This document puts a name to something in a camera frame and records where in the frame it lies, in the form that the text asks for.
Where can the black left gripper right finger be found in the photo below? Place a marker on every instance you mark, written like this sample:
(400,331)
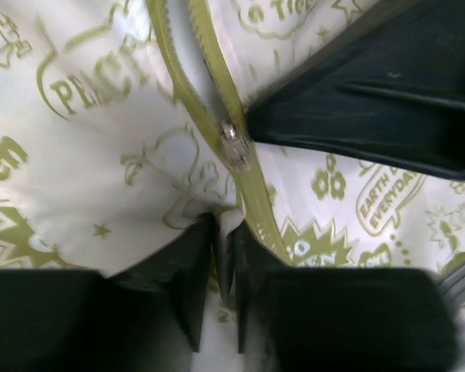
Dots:
(334,319)

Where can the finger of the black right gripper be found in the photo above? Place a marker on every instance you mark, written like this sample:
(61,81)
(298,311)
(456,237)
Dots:
(389,89)

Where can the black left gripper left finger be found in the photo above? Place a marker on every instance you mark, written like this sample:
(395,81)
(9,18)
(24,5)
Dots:
(147,318)

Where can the silver zipper pull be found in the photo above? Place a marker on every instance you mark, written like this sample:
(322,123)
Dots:
(235,148)

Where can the cream green printed hooded jacket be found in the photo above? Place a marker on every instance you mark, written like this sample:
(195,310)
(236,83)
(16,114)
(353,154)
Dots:
(110,147)

